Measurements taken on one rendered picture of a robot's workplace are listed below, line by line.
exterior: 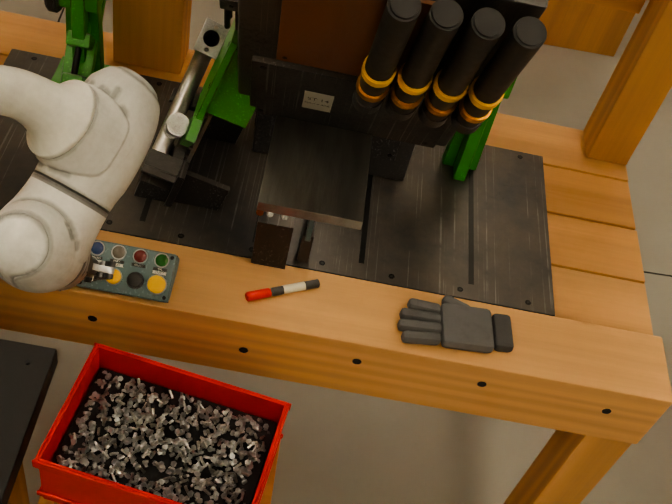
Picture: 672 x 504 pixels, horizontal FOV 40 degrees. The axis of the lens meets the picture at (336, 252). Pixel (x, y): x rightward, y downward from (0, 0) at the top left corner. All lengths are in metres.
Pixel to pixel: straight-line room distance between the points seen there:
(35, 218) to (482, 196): 1.00
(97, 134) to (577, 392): 0.93
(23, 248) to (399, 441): 1.60
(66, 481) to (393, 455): 1.26
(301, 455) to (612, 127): 1.13
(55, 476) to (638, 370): 0.97
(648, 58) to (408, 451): 1.20
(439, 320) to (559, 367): 0.22
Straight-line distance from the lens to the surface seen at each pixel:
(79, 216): 1.11
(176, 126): 1.53
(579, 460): 1.83
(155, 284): 1.50
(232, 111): 1.50
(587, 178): 1.99
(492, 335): 1.57
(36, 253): 1.06
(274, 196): 1.38
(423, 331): 1.54
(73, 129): 1.08
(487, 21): 1.06
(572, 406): 1.66
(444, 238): 1.71
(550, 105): 3.65
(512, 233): 1.77
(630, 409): 1.68
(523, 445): 2.61
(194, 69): 1.64
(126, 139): 1.12
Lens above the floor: 2.12
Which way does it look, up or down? 48 degrees down
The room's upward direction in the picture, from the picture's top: 15 degrees clockwise
